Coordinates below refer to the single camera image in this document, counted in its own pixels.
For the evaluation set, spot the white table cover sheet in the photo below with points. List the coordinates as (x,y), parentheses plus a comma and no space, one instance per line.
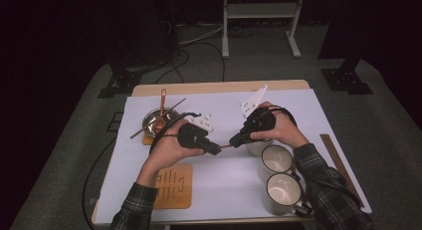
(219,100)

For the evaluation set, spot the person's left hand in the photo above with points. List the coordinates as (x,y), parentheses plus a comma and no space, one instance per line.
(166,153)

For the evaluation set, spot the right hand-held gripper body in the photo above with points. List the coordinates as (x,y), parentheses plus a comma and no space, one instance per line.
(260,120)

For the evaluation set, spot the engraved wooden coaster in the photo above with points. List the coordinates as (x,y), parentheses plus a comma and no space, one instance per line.
(175,190)
(147,141)

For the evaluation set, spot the person's right hand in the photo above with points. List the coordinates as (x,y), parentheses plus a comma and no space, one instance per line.
(285,132)

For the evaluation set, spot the shiny steel bowl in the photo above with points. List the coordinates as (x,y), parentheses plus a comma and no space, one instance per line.
(151,118)

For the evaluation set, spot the white metal stand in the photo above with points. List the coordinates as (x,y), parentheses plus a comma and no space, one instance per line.
(258,10)

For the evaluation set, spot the black stand base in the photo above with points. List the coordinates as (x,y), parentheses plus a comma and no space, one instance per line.
(346,80)
(121,82)

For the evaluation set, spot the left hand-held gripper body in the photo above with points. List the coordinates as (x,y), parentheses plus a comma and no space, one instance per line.
(194,137)

